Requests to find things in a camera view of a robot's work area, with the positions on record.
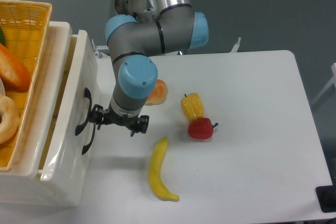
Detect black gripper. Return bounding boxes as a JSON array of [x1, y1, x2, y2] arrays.
[[89, 104, 150, 137]]

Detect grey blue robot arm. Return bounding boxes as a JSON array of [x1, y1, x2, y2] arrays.
[[86, 0, 209, 134]]

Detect white drawer cabinet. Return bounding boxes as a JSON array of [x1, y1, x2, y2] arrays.
[[0, 21, 91, 207]]

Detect orange knotted bread roll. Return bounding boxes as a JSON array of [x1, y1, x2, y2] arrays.
[[145, 79, 168, 106]]

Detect yellow banana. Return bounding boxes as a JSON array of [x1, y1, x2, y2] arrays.
[[148, 137, 180, 202]]

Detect yellow bell pepper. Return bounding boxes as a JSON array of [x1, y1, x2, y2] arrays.
[[181, 93, 204, 122]]

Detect red bell pepper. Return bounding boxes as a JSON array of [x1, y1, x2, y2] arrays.
[[187, 118, 218, 140]]

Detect beige bagel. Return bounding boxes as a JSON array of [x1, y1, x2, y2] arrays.
[[1, 94, 20, 144]]

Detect orange baguette loaf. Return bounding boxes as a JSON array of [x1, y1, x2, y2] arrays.
[[1, 44, 31, 92]]

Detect yellow woven basket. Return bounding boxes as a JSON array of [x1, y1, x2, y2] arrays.
[[1, 0, 52, 171]]

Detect green vegetable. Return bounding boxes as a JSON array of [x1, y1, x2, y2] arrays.
[[0, 27, 6, 46]]

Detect black device at edge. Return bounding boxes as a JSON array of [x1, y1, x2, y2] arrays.
[[316, 185, 336, 213]]

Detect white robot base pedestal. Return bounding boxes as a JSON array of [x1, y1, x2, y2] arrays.
[[114, 0, 159, 23]]

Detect white frame at right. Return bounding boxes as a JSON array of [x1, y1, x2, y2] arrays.
[[311, 63, 335, 112]]

